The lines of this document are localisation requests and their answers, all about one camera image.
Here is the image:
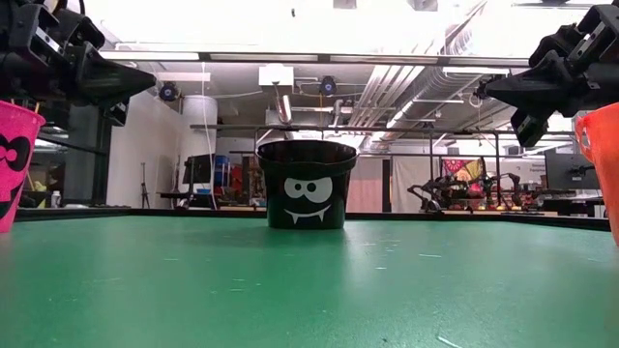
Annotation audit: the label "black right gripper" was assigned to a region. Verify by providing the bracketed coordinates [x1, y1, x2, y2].
[485, 4, 619, 118]

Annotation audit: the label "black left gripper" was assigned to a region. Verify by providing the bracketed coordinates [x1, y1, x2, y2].
[0, 0, 157, 110]

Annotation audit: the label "pink halloween bucket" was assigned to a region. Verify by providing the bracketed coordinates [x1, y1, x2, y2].
[0, 100, 47, 234]

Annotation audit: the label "orange halloween bucket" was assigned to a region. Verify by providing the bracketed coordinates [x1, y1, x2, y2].
[574, 101, 619, 247]

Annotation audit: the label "black bucket with face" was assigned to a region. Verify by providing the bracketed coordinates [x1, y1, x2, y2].
[255, 139, 359, 230]

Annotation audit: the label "dark glass partition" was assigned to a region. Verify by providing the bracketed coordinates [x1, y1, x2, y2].
[28, 103, 115, 209]

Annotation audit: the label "large dark monitor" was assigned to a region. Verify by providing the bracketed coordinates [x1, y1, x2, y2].
[545, 153, 595, 190]

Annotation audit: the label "white round column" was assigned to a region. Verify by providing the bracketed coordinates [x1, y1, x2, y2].
[182, 95, 219, 156]

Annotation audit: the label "colourful patterned tapestry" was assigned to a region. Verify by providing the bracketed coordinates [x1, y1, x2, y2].
[442, 159, 485, 188]

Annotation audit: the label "black tripod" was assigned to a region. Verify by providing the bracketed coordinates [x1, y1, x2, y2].
[138, 162, 150, 208]

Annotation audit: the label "small dark monitor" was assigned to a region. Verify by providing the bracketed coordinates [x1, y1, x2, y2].
[182, 154, 214, 185]

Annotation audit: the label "blue barrel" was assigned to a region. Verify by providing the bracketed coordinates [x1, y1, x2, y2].
[215, 154, 232, 189]

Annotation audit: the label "white curtain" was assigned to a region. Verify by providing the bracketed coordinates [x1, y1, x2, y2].
[390, 157, 434, 214]

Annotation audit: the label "silver ceiling ducts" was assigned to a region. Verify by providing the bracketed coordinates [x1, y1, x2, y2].
[347, 65, 485, 146]

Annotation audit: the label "black pipe rack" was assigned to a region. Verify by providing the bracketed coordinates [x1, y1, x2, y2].
[190, 124, 581, 214]

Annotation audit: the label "white ceiling box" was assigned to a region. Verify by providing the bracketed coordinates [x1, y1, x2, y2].
[258, 65, 295, 87]

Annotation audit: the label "pink curtain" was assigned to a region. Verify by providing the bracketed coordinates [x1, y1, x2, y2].
[345, 157, 383, 214]

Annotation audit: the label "green table mat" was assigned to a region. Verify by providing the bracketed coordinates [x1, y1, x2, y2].
[0, 215, 619, 348]

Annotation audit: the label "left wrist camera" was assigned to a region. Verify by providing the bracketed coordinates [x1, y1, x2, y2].
[103, 99, 131, 128]

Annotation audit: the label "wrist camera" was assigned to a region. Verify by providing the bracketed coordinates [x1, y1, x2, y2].
[510, 108, 550, 149]
[103, 99, 131, 128]

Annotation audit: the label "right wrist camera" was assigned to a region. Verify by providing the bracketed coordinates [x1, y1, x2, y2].
[510, 108, 550, 149]

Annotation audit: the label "black ceiling camera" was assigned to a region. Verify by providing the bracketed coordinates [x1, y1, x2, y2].
[158, 80, 181, 103]
[318, 75, 339, 97]

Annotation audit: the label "black camera cluster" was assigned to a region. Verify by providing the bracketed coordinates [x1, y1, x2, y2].
[473, 72, 507, 101]

